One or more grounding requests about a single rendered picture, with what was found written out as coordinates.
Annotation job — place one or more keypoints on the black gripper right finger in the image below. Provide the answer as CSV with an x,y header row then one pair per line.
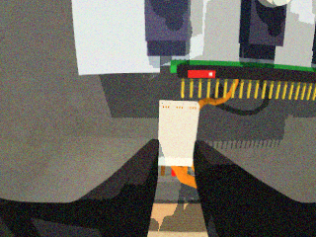
x,y
236,204

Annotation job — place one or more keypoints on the light grey flat block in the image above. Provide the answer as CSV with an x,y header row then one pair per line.
x,y
140,36

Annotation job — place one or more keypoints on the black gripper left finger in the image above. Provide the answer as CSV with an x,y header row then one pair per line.
x,y
119,207

